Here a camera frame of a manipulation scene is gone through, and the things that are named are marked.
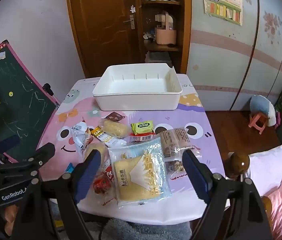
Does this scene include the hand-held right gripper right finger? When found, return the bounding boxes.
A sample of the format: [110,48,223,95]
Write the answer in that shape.
[182,149,272,240]

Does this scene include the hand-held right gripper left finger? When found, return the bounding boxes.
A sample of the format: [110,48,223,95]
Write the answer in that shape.
[15,150,102,240]

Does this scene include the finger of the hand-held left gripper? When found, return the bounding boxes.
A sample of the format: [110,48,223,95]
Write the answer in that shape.
[0,134,21,165]
[0,142,56,178]

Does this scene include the orange white snack packet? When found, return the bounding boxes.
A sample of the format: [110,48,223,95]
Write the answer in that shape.
[90,126,126,148]

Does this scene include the brown cracker packet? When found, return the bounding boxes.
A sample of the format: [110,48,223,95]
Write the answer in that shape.
[160,127,201,158]

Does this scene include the clear snack packets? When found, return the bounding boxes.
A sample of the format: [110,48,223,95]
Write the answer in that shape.
[108,137,173,208]

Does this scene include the white plastic bin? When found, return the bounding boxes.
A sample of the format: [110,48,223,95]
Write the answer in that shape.
[92,64,183,111]

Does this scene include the red round snack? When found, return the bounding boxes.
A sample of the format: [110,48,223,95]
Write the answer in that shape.
[93,174,113,195]

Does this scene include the red white-lettered packet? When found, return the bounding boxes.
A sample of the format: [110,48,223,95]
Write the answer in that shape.
[105,165,115,183]

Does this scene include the clear nut packet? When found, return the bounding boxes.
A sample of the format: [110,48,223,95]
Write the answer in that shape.
[167,159,186,173]

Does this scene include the clear bread packet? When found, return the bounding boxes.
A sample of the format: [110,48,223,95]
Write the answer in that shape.
[83,142,109,170]

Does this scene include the white red snack packet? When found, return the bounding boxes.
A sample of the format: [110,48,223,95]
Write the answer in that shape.
[71,120,93,152]

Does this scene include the wooden bedpost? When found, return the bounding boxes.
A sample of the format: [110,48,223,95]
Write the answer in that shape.
[227,152,250,179]

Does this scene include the yellow cake packet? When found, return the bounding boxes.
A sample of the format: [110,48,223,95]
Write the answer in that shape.
[99,119,129,138]

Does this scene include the cartoon printed tablecloth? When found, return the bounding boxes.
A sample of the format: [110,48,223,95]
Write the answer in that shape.
[35,74,226,227]

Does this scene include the small brown snack packet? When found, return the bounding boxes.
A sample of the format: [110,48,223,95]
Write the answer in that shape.
[102,112,126,122]

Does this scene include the black chalkboard knob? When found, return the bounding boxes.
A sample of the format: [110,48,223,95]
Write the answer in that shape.
[42,83,55,97]

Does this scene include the green snack packet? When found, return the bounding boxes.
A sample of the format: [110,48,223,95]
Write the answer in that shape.
[130,120,156,135]

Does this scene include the white pillow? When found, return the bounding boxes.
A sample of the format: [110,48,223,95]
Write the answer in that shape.
[246,142,282,195]

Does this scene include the grey fluffy rug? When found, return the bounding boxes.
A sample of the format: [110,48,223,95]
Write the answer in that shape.
[98,217,191,240]

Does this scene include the pink stool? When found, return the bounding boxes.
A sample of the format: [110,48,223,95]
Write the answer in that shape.
[248,114,269,135]

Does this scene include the blue plush pillow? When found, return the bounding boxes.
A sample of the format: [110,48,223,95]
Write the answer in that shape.
[249,95,276,127]

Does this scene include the floral wardrobe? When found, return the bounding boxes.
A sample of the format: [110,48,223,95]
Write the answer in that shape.
[186,0,282,112]

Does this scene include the wooden corner shelf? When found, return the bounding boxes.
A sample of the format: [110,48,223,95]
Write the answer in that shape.
[133,0,191,74]

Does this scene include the wooden door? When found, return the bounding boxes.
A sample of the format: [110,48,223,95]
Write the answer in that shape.
[65,0,141,78]

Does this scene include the pink basket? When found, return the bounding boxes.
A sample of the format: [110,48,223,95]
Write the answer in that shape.
[155,11,177,45]

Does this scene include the green chalkboard pink frame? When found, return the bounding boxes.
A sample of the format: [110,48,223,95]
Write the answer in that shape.
[0,39,61,163]

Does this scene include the metal door handle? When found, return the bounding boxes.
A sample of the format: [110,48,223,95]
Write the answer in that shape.
[123,14,134,30]

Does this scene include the wall poster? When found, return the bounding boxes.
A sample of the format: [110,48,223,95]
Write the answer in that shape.
[201,0,243,26]

